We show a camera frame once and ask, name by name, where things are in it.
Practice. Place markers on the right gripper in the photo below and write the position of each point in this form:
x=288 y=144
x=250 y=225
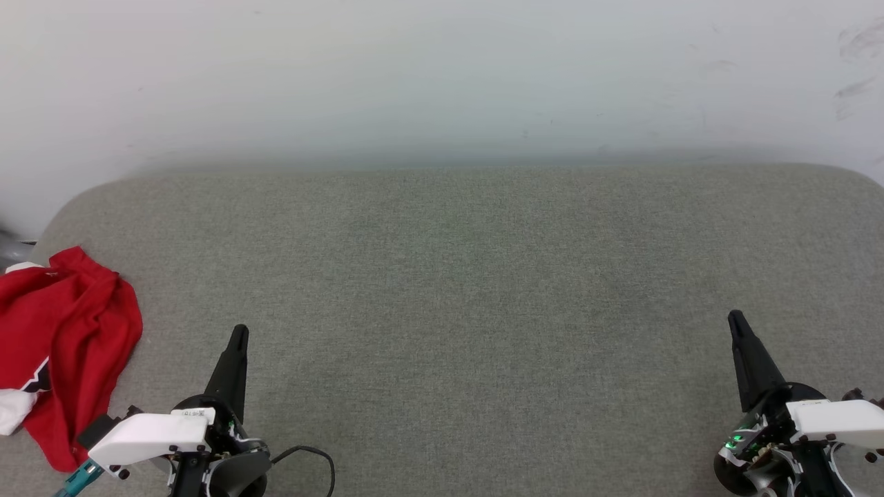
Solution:
x=763 y=428

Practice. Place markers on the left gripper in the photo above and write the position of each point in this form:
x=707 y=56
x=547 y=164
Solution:
x=224 y=431

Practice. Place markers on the red white jersey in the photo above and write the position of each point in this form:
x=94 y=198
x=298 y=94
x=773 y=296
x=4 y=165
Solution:
x=76 y=324

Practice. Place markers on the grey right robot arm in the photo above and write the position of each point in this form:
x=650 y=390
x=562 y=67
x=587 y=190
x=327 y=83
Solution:
x=749 y=480

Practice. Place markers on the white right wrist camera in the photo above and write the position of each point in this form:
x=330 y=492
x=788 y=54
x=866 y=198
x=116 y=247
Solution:
x=839 y=420

